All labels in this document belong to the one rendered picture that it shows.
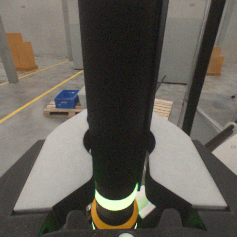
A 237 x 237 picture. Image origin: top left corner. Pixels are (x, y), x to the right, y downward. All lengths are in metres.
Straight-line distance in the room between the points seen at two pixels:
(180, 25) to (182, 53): 0.83
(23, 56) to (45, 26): 6.29
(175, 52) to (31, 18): 11.71
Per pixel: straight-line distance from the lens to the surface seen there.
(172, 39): 5.62
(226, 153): 0.53
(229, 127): 0.37
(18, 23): 15.52
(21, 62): 8.42
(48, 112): 3.36
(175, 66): 5.74
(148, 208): 0.19
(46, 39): 14.26
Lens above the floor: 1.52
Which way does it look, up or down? 29 degrees down
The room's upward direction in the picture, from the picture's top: 1 degrees clockwise
